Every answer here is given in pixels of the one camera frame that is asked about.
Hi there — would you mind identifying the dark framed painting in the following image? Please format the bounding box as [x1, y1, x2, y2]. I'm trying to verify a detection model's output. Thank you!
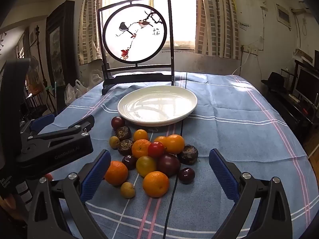
[45, 0, 78, 87]

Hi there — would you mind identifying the window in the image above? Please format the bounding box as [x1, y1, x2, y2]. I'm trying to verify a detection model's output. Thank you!
[101, 0, 197, 54]

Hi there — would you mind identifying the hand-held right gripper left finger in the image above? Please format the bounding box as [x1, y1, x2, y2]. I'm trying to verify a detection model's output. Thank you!
[27, 149, 112, 239]

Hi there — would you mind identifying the blue plaid tablecloth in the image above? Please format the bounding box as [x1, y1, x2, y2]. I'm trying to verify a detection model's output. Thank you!
[37, 71, 317, 239]

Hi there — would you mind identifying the white round plate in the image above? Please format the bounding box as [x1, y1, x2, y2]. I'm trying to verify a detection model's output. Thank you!
[118, 85, 198, 127]

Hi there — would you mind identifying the small orange kumquat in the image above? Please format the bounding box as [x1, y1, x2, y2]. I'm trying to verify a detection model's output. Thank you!
[133, 129, 149, 141]

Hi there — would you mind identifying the bird painting table screen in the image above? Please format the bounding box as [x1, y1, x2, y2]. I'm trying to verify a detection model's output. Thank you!
[97, 0, 175, 95]

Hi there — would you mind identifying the dark wrinkled passion fruit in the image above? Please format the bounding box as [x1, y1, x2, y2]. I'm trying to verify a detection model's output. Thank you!
[115, 126, 132, 140]

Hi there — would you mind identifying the small olive green fruit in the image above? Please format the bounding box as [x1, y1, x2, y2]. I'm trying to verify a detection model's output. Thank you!
[109, 136, 120, 150]

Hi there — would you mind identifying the computer monitor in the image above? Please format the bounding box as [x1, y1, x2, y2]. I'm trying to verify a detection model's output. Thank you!
[293, 67, 319, 107]

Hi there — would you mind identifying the clear plastic bag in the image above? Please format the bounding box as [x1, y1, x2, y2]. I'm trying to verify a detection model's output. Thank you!
[64, 80, 89, 105]
[89, 68, 104, 87]

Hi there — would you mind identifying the brick pattern curtain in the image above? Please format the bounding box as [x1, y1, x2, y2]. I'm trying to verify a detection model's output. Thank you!
[78, 0, 102, 65]
[195, 0, 241, 60]

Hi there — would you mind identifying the greenish yellow citrus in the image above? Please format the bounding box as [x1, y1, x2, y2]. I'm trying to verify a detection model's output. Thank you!
[136, 156, 157, 178]

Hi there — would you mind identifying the wall socket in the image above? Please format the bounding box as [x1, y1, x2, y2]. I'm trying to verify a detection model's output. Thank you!
[240, 45, 258, 54]

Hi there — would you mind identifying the dark side desk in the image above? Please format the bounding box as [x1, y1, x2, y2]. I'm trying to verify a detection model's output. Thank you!
[262, 80, 319, 141]

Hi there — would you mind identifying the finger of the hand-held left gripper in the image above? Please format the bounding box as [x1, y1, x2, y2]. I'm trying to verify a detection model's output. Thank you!
[21, 115, 95, 155]
[20, 114, 55, 135]

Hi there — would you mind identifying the dark cherry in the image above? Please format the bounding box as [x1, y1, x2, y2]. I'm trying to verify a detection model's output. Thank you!
[178, 167, 195, 185]
[122, 155, 137, 170]

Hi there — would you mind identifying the white cable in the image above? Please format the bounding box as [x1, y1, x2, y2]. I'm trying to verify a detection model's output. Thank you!
[232, 52, 250, 75]

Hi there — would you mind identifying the black hat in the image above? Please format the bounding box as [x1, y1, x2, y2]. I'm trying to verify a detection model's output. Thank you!
[261, 72, 287, 92]

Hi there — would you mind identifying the small tan yellow fruit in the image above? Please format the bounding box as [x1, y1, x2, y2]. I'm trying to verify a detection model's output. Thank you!
[120, 182, 136, 199]

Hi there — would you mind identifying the brown water chestnut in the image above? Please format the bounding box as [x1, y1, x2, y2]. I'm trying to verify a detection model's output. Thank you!
[118, 139, 135, 156]
[177, 144, 199, 165]

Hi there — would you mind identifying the large dark purple plum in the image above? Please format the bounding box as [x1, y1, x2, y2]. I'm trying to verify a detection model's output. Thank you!
[157, 154, 181, 178]

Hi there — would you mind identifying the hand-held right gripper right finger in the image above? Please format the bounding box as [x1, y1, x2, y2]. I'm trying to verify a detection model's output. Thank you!
[209, 149, 293, 239]

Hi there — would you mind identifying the red cherry tomato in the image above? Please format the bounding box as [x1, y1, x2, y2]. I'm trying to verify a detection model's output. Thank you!
[148, 141, 165, 158]

